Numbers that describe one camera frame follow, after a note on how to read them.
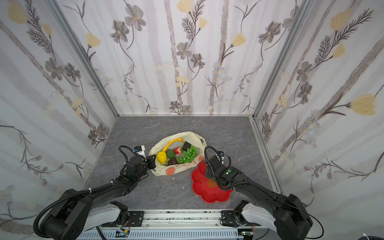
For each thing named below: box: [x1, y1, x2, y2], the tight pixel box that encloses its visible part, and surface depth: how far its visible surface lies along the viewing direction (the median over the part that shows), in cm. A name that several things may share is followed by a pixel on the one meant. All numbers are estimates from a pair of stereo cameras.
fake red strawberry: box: [173, 147, 184, 155], surface depth 97 cm
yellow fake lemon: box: [157, 151, 167, 164], surface depth 92 cm
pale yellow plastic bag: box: [148, 131, 208, 177], surface depth 93 cm
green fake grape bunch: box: [176, 146, 198, 164], surface depth 95 cm
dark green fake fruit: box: [166, 149, 176, 159], surface depth 95 cm
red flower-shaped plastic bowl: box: [191, 161, 233, 204], surface depth 87 cm
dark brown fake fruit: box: [168, 157, 178, 166], surface depth 92 cm
